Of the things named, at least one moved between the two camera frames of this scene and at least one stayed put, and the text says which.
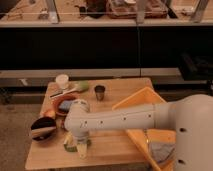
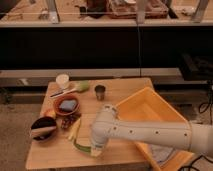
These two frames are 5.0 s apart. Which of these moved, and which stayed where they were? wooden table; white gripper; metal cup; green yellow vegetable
Moved: white gripper
Stayed: green yellow vegetable; wooden table; metal cup
